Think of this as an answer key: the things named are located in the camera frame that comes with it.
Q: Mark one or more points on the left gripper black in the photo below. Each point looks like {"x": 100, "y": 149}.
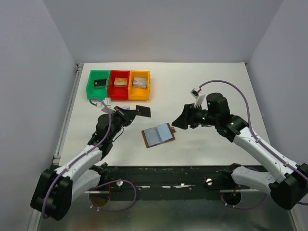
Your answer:
{"x": 127, "y": 115}

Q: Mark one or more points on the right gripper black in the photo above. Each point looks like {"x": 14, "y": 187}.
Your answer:
{"x": 187, "y": 117}

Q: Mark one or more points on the silver VIP card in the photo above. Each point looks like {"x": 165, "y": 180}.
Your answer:
{"x": 125, "y": 107}

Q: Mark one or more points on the black VIP card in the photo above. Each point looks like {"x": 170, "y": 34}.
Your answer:
{"x": 143, "y": 111}

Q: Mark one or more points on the brown leather card holder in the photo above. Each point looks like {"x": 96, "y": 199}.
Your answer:
{"x": 158, "y": 135}

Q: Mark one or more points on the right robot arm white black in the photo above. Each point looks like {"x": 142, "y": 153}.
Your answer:
{"x": 284, "y": 180}

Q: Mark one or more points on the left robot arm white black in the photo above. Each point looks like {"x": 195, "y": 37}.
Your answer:
{"x": 57, "y": 189}

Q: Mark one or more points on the tan card stack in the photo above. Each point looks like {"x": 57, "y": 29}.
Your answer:
{"x": 120, "y": 82}

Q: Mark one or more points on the silver card stack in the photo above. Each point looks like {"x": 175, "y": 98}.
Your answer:
{"x": 139, "y": 82}

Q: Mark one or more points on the orange plastic bin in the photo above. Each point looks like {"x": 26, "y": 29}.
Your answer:
{"x": 138, "y": 94}

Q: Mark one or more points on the red plastic bin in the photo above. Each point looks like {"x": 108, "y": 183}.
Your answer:
{"x": 115, "y": 93}

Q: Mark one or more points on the green plastic bin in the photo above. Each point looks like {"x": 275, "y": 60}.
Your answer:
{"x": 97, "y": 93}

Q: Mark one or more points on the right white knob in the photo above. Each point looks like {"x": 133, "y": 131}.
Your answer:
{"x": 209, "y": 182}

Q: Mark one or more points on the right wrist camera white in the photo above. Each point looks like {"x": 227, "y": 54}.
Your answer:
{"x": 198, "y": 95}

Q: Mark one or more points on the aluminium frame rail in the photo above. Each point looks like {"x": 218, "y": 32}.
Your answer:
{"x": 36, "y": 215}

